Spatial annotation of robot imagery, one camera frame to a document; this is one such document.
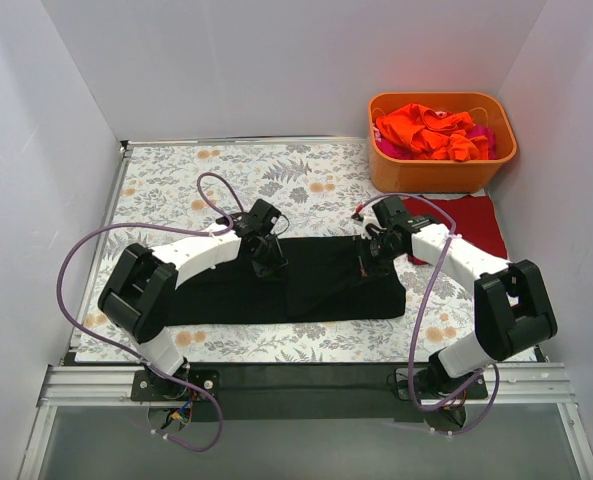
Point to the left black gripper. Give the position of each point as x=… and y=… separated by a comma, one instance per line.
x=268, y=265

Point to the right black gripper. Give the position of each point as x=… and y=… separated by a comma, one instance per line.
x=372, y=261

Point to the black t shirt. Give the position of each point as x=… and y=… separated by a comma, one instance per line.
x=321, y=282

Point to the orange t shirt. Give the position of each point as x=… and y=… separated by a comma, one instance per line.
x=422, y=129

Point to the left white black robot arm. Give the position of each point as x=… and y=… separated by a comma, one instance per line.
x=138, y=294

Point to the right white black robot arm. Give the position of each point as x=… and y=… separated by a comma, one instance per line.
x=512, y=309

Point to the folded dark red t shirt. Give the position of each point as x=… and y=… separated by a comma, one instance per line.
x=476, y=222

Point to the magenta pink t shirt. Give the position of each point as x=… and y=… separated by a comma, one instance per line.
x=478, y=144

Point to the orange plastic laundry basket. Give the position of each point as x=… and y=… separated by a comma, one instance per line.
x=389, y=174

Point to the floral patterned table mat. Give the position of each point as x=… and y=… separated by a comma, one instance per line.
x=316, y=186

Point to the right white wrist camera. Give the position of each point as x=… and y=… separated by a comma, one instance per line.
x=367, y=224

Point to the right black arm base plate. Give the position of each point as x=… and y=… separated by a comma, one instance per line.
x=406, y=387

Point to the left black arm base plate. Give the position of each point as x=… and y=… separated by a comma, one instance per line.
x=149, y=387

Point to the aluminium frame rail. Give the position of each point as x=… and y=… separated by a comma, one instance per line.
x=305, y=421

